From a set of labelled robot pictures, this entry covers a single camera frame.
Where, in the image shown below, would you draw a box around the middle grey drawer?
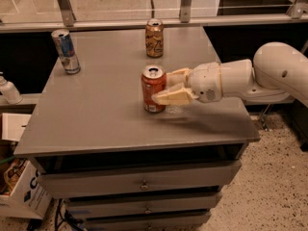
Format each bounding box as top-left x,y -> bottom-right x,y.
66,192 -> 222,218

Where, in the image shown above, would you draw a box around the metal railing frame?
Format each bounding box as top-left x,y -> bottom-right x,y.
0,0 -> 308,32

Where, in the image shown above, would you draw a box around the orange soda can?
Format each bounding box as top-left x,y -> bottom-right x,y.
141,64 -> 167,113

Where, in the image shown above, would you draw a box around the blue silver energy drink can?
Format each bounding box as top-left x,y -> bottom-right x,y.
51,29 -> 81,74

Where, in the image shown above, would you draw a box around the black floor cables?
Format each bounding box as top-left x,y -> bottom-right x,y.
53,198 -> 87,231

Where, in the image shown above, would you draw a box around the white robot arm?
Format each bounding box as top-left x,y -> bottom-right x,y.
152,42 -> 308,106

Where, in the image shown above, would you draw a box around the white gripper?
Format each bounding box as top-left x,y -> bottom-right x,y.
151,63 -> 222,106

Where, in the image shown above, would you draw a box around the top grey drawer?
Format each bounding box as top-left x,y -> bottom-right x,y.
38,160 -> 242,198

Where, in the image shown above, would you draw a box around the grey drawer cabinet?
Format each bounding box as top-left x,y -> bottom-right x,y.
15,30 -> 259,225

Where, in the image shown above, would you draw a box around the white plastic bottle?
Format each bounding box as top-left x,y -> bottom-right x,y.
0,72 -> 22,104

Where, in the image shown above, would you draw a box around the white cardboard box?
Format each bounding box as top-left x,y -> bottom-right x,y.
0,145 -> 52,219

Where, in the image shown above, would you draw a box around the bottom grey drawer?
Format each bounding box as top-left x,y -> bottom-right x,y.
85,211 -> 211,231

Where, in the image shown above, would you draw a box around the brown gold drink can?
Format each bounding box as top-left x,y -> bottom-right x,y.
145,18 -> 164,58

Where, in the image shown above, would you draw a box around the grey drawer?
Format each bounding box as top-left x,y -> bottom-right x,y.
85,211 -> 211,231
66,192 -> 222,218
38,160 -> 242,198

